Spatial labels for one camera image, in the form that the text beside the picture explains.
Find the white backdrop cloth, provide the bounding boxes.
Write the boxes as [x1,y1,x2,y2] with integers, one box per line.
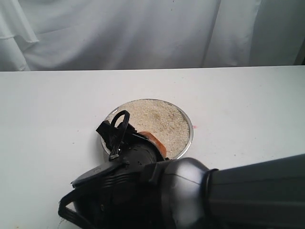
[0,0,305,71]

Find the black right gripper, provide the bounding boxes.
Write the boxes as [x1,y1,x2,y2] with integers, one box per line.
[96,120,170,167]

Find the brown wooden cup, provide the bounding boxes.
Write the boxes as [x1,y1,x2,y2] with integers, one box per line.
[138,131,167,158]

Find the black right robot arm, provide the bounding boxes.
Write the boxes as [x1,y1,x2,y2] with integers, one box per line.
[58,121,305,229]

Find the round metal plate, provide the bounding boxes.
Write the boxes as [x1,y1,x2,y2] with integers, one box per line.
[101,97,194,160]

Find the rice heap on plate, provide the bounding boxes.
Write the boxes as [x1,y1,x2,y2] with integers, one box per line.
[107,100,190,153]

